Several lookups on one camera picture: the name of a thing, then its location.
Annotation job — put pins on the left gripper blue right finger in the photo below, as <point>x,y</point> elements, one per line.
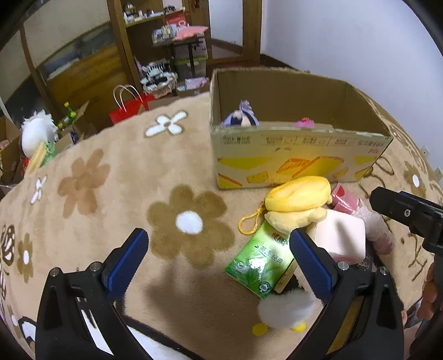
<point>315,263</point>

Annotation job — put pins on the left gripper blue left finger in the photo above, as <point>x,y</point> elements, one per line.
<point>122,263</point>

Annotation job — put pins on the white fluffy duck plush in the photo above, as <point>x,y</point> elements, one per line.
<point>288,310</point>

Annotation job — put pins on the pink white tissue pack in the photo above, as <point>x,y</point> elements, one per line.
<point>377,232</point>

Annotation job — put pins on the green tissue pack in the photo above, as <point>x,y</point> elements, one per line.
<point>262,262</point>

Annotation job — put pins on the person's right hand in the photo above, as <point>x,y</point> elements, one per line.
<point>425,307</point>

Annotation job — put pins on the yellow plush coin pouch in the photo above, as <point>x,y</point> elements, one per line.
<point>293,205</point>

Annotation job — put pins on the brown cardboard box left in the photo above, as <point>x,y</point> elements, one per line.
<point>11,153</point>

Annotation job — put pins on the magenta plush toy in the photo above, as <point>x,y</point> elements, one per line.
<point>305,122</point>

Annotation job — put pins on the open cardboard box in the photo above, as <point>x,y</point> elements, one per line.
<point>348,138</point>

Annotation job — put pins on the green glass bottle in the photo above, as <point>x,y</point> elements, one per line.
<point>71,114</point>

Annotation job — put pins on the red paper shopping bag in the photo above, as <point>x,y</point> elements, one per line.
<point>135,106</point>

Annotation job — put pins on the white spiky plush toy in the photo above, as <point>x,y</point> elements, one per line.
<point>37,129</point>

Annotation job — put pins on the purple haired plush doll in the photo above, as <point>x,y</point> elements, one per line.
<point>242,117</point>

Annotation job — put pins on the basket with zebra plush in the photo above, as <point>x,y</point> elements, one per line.
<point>158,79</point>

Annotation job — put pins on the small cardboard box on floor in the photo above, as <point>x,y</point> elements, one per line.
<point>193,87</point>

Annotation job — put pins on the wooden wardrobe shelf unit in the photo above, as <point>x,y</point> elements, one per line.
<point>57,52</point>

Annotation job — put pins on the small black side table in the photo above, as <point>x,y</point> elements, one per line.
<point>188,55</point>

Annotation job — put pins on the pink cloth on table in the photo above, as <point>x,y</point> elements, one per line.
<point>190,31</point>

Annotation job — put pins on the red gift bag on table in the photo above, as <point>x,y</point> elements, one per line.
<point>177,20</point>

